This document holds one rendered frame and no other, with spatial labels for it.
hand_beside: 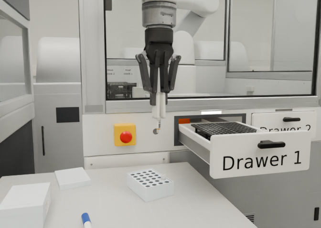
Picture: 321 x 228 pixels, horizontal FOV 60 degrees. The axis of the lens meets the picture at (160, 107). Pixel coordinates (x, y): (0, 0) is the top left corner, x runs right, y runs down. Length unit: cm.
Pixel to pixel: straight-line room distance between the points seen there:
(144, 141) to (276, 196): 62
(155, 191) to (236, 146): 24
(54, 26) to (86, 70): 334
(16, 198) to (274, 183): 96
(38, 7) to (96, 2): 339
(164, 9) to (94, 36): 33
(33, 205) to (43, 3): 385
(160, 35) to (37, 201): 47
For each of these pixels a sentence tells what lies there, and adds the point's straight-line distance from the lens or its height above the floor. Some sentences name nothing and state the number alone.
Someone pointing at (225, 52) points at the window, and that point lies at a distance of 110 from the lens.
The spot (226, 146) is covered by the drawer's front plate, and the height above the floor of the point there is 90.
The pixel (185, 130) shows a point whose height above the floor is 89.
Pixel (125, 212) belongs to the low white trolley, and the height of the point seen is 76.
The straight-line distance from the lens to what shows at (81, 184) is 86.
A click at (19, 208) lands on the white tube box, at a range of 67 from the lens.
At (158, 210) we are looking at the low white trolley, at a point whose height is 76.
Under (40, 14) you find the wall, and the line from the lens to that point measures 434.
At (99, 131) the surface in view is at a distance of 98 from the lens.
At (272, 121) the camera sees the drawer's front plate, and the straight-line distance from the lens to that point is 118.
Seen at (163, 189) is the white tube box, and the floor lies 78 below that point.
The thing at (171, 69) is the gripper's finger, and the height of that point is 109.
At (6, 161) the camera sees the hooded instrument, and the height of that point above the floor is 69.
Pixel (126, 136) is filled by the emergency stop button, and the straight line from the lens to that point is 92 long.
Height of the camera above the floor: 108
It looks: 7 degrees down
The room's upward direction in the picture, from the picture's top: straight up
